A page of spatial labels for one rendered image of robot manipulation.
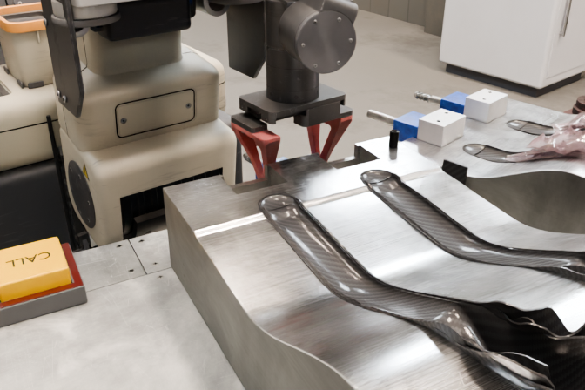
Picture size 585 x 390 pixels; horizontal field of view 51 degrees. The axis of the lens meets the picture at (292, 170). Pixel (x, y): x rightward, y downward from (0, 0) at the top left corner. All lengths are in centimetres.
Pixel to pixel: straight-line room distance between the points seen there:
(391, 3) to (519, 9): 188
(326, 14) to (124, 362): 34
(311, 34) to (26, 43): 68
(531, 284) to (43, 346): 39
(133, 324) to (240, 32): 47
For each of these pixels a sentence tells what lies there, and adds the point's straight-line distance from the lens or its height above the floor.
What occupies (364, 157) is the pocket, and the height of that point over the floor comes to 88.
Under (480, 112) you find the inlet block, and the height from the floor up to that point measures 87.
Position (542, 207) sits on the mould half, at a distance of 68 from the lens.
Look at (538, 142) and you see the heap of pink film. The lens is 73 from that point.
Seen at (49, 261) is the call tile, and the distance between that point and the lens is 61.
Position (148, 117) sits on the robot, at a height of 84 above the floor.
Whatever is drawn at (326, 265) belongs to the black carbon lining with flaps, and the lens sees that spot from 50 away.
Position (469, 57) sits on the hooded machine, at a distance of 379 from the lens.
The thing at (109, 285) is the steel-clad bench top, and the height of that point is 80.
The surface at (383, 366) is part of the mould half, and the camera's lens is 34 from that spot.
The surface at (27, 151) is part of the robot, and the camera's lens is 114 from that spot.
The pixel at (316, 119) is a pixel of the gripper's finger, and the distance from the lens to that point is 66.
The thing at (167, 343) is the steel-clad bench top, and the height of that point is 80.
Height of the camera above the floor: 117
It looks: 27 degrees down
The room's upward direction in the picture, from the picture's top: straight up
